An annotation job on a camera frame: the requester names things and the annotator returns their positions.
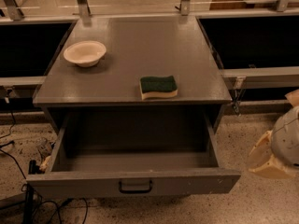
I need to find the black floor stand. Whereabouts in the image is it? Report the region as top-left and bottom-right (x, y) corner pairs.
(21, 160), (40, 224)

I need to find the wire basket with items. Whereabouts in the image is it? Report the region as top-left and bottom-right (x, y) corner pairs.
(36, 137), (55, 172)

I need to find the wooden box in background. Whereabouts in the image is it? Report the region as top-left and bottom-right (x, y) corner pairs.
(209, 0), (247, 10)

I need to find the grey top drawer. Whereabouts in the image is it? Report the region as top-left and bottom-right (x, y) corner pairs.
(27, 107), (240, 198)

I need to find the black top drawer handle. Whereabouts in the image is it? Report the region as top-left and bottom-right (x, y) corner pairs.
(119, 180), (153, 194)

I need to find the metal railing frame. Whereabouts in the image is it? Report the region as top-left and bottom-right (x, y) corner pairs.
(0, 0), (299, 91)

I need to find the green yellow sponge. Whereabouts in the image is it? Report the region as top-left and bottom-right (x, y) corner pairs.
(139, 76), (178, 100)

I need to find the grey drawer cabinet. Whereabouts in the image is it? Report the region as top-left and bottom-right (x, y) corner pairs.
(32, 15), (233, 135)

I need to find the white bowl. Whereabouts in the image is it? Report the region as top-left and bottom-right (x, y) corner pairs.
(64, 41), (107, 67)

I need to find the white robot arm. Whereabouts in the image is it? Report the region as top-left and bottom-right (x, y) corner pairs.
(247, 90), (299, 179)

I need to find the black floor cable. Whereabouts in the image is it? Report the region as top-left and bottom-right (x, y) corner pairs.
(0, 109), (90, 224)

